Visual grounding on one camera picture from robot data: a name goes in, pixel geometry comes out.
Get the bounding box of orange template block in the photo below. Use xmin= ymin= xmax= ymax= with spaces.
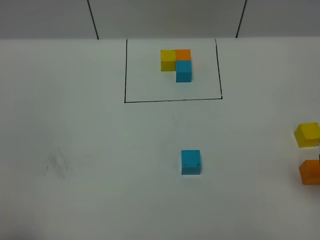
xmin=175 ymin=49 xmax=192 ymax=61

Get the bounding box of yellow template block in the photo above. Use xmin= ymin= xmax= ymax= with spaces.
xmin=160 ymin=49 xmax=176 ymax=72

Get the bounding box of blue template block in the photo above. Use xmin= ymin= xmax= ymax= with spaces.
xmin=176 ymin=60 xmax=192 ymax=83

